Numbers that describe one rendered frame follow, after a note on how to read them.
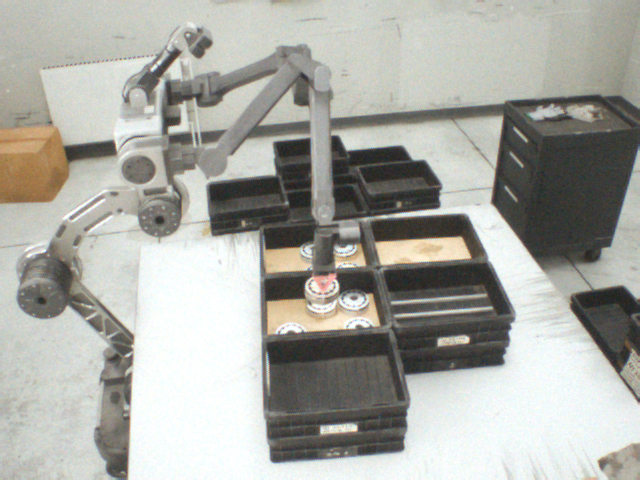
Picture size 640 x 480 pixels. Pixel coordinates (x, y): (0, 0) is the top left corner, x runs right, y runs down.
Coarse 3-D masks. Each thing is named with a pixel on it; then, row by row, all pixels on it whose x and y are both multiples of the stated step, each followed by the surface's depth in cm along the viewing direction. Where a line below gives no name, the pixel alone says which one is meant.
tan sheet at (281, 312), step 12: (288, 300) 219; (300, 300) 219; (372, 300) 218; (276, 312) 214; (288, 312) 214; (300, 312) 214; (336, 312) 214; (372, 312) 213; (276, 324) 209; (300, 324) 209; (312, 324) 209; (324, 324) 209; (336, 324) 209
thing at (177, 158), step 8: (168, 144) 170; (176, 144) 172; (168, 152) 168; (176, 152) 170; (184, 152) 171; (192, 152) 171; (168, 160) 169; (176, 160) 169; (184, 160) 171; (192, 160) 171; (168, 168) 170; (176, 168) 171; (184, 168) 172; (192, 168) 173; (168, 176) 171; (168, 184) 173
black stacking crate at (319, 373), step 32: (288, 352) 192; (320, 352) 194; (352, 352) 195; (384, 352) 196; (288, 384) 188; (320, 384) 188; (352, 384) 188; (384, 384) 188; (352, 416) 171; (384, 416) 172
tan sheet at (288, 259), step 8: (288, 248) 244; (296, 248) 243; (360, 248) 243; (272, 256) 240; (280, 256) 240; (288, 256) 240; (296, 256) 239; (360, 256) 239; (272, 264) 236; (280, 264) 236; (288, 264) 236; (296, 264) 235; (304, 264) 235; (336, 264) 235; (360, 264) 235; (272, 272) 232
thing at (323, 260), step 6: (312, 252) 189; (318, 252) 182; (324, 252) 182; (330, 252) 182; (312, 258) 188; (318, 258) 183; (324, 258) 183; (330, 258) 184; (318, 264) 185; (324, 264) 184; (330, 264) 185; (318, 270) 183; (324, 270) 183; (330, 270) 183; (336, 270) 183
